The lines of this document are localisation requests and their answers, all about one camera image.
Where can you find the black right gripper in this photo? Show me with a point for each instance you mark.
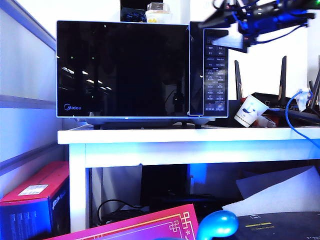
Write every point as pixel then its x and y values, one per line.
pixel 246 17

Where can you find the clear plastic snack box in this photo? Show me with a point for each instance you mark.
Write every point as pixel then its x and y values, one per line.
pixel 158 16

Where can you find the black glass microwave door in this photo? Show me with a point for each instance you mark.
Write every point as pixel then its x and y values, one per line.
pixel 120 70

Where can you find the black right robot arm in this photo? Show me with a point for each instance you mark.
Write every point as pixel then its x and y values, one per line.
pixel 280 16

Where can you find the black Midea microwave oven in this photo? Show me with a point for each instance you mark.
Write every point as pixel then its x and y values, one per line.
pixel 216 75

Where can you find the small red white box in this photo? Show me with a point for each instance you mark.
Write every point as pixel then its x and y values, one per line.
pixel 266 122

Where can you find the black box yellow label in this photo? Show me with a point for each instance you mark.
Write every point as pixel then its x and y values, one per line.
pixel 287 225

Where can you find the pink box gold pattern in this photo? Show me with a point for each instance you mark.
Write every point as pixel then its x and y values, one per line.
pixel 150 225

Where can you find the red and blue cardboard box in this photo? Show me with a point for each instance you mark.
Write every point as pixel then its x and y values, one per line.
pixel 30 180

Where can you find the white paper cup blue print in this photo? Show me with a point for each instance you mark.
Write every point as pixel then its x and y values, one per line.
pixel 247 110

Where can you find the black router with antennas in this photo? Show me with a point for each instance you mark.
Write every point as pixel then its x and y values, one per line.
pixel 275 100

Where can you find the white table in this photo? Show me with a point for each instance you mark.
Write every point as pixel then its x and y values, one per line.
pixel 175 136

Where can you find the black computer case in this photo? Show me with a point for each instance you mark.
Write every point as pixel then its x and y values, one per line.
pixel 162 180

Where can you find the white foam sheet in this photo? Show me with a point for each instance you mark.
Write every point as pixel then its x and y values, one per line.
pixel 280 192

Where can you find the black flat electronics device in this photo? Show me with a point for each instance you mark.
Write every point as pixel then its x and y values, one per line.
pixel 180 205

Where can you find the blue rounded plastic object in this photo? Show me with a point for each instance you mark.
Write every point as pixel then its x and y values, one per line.
pixel 217 222

